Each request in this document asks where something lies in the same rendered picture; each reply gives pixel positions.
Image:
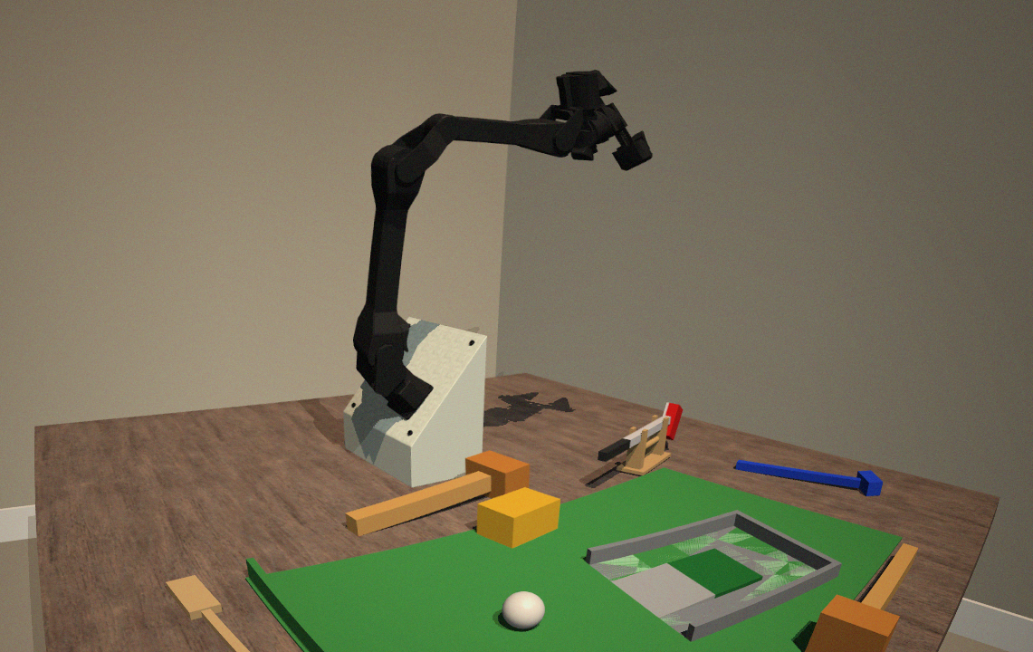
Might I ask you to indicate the yellow block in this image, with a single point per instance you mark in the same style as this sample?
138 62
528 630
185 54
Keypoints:
518 517

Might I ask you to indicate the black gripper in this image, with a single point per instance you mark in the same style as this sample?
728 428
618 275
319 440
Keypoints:
633 150

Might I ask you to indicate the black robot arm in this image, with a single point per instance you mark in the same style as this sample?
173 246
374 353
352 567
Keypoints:
397 172

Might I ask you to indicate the green flat mat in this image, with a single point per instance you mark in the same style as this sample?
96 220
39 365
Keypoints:
446 595

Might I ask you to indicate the red putter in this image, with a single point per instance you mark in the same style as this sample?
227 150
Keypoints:
672 411

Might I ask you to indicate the white ball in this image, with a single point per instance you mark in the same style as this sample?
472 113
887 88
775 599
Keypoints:
523 609

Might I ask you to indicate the orange mallet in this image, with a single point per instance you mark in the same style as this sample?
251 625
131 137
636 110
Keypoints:
846 625
487 473

